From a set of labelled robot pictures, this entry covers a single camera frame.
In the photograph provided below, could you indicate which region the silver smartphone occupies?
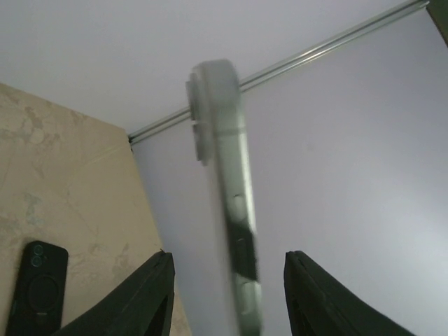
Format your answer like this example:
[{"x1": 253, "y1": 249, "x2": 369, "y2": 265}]
[{"x1": 185, "y1": 59, "x2": 263, "y2": 335}]

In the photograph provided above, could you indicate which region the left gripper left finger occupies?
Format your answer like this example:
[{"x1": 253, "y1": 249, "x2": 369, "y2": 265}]
[{"x1": 55, "y1": 251, "x2": 175, "y2": 336}]

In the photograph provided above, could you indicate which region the black cased phone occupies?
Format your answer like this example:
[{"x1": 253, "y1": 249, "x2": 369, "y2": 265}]
[{"x1": 5, "y1": 240, "x2": 69, "y2": 335}]

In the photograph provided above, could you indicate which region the right aluminium corner post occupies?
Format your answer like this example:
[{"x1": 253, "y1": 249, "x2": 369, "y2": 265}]
[{"x1": 128, "y1": 1, "x2": 429, "y2": 146}]

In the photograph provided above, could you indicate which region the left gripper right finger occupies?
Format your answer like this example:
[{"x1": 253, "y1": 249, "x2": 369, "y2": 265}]
[{"x1": 283, "y1": 251, "x2": 412, "y2": 335}]

